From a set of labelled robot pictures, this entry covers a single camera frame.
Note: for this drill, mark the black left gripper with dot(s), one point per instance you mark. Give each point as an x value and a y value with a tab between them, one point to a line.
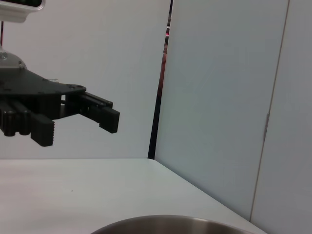
29	90

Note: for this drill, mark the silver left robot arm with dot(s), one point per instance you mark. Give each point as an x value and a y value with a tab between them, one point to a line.
9	63

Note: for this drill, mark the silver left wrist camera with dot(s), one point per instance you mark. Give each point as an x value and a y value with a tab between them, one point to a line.
17	11

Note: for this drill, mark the stainless steel mixing bowl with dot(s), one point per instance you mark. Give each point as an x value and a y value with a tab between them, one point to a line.
170	225

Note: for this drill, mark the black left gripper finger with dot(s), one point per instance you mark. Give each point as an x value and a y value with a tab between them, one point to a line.
107	119

